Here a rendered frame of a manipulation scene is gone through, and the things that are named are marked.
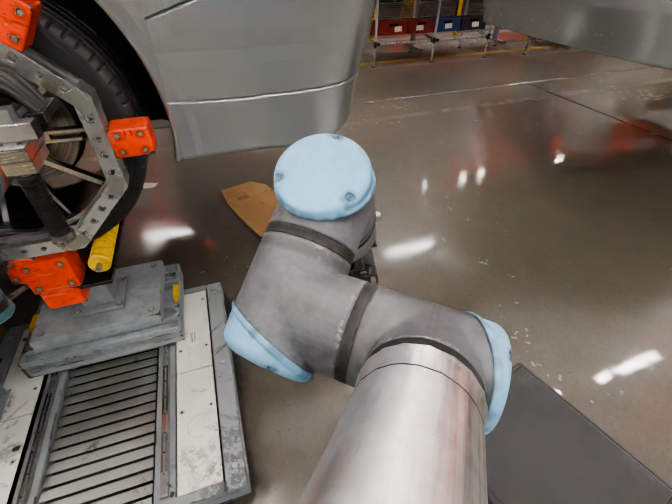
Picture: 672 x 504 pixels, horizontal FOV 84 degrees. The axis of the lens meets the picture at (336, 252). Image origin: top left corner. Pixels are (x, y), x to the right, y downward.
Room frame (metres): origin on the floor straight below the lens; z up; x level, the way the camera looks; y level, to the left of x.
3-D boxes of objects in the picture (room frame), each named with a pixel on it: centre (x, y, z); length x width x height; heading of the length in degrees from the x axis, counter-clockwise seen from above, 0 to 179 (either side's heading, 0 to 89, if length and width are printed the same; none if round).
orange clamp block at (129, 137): (0.88, 0.50, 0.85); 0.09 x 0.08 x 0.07; 108
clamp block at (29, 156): (0.64, 0.57, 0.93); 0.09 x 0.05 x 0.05; 18
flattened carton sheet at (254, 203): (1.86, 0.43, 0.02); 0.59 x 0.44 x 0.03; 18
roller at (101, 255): (0.91, 0.71, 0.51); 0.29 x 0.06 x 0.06; 18
